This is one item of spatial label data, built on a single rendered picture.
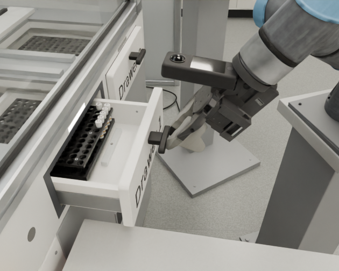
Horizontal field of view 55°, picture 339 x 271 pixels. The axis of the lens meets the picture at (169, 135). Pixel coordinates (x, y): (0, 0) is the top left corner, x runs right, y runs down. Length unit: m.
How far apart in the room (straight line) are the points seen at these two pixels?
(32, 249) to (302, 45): 0.49
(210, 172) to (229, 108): 1.25
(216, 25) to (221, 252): 1.06
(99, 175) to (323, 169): 0.62
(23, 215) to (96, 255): 0.18
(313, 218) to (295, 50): 0.73
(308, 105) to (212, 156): 0.93
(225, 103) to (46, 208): 0.34
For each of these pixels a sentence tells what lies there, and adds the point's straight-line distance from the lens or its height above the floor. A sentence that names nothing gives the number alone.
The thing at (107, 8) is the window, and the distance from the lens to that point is 0.83.
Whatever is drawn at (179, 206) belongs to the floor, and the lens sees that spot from 1.65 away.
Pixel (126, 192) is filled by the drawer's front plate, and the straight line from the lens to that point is 0.52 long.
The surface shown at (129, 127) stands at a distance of 0.76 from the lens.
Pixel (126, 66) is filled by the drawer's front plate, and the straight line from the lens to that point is 0.88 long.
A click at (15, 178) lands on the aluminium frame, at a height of 0.99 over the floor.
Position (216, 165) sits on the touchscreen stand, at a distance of 1.80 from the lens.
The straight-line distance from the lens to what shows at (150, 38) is 2.32.
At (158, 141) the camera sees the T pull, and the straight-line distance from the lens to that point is 0.61.
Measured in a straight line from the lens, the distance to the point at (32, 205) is 0.54.
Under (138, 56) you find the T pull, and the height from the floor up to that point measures 0.91.
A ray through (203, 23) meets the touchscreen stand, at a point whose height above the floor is 0.77.
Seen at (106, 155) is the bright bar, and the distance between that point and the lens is 0.68.
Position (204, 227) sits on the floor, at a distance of 1.59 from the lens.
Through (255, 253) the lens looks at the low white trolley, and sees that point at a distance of 0.66.
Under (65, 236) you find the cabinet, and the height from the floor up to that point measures 0.76.
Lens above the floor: 1.31
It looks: 41 degrees down
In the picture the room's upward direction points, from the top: straight up
